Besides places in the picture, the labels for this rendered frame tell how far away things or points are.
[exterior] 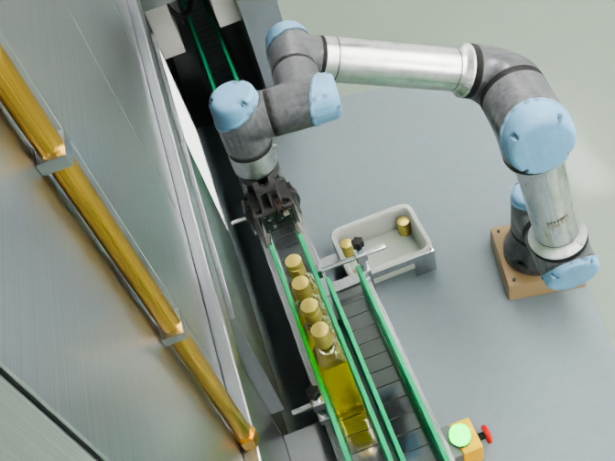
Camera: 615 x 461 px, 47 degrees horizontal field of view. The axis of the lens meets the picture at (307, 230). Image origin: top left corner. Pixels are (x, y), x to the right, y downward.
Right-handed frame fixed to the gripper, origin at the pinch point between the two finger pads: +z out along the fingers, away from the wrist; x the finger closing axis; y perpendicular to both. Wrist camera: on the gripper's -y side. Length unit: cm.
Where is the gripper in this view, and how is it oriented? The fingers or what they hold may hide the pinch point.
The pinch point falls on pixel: (282, 231)
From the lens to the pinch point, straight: 134.1
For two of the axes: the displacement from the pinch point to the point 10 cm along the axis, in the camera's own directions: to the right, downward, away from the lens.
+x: 9.3, -3.6, 0.4
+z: 2.1, 6.2, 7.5
